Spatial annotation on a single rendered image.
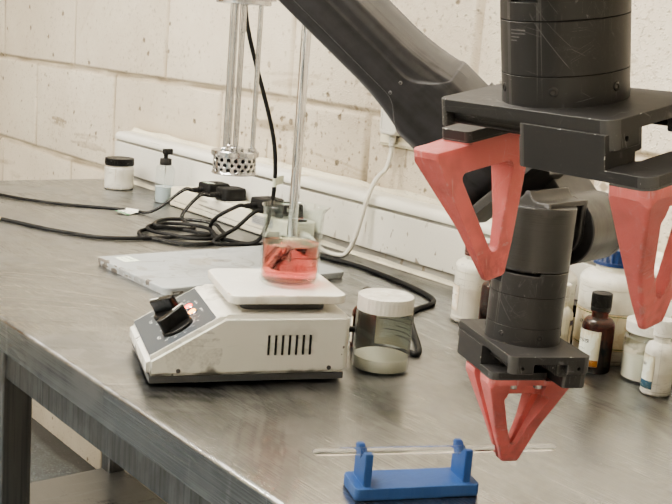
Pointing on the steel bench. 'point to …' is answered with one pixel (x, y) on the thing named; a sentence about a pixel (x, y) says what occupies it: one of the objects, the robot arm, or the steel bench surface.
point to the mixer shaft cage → (227, 158)
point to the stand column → (300, 114)
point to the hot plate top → (245, 285)
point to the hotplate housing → (252, 344)
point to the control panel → (153, 340)
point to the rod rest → (411, 479)
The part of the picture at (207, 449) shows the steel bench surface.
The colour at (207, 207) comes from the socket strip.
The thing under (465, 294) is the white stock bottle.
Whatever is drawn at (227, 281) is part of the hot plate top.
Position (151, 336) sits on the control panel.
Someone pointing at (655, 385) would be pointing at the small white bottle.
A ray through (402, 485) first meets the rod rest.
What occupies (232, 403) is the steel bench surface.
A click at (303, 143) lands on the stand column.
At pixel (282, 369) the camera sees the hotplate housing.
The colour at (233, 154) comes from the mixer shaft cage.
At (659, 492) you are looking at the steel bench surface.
